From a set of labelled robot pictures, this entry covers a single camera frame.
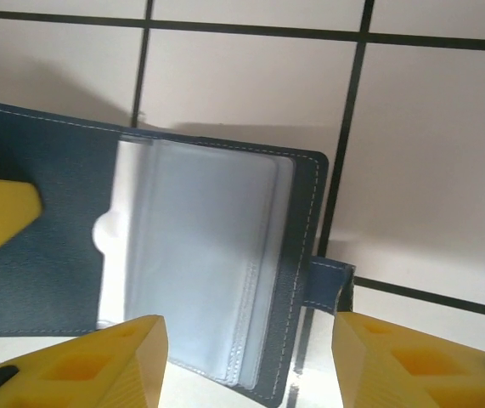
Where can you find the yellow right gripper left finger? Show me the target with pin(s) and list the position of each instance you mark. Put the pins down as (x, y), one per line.
(76, 374)

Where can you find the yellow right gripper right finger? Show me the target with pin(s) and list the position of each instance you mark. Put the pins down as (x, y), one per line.
(416, 374)

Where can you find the blue leather card holder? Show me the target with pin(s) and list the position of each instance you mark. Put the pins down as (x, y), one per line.
(55, 255)

